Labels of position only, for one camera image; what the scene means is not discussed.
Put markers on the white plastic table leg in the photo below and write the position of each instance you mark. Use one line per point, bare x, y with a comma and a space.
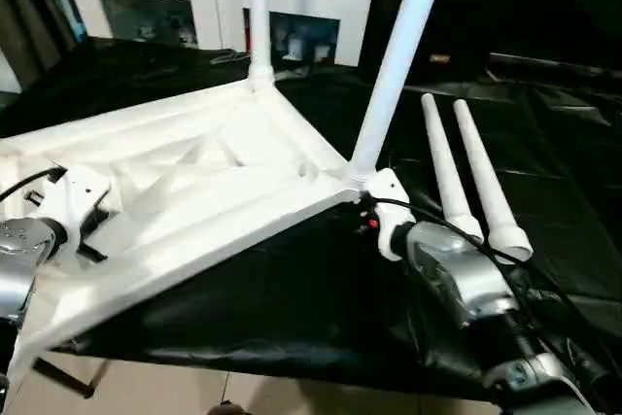
444, 167
393, 70
486, 177
260, 21

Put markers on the white plastic table top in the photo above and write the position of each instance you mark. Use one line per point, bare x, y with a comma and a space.
194, 182

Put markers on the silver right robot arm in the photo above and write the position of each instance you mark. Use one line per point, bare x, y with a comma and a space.
461, 274

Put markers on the black mat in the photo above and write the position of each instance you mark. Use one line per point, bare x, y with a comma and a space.
291, 298

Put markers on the dark metal stand leg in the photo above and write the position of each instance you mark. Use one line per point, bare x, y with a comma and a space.
73, 378

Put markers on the small tan block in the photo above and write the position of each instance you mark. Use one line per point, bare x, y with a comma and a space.
439, 58

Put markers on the brown round object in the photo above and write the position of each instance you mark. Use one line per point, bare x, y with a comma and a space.
226, 408

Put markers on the grey curtain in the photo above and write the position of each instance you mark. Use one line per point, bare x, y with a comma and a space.
29, 11

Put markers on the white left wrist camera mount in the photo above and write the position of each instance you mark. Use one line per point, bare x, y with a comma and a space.
73, 196

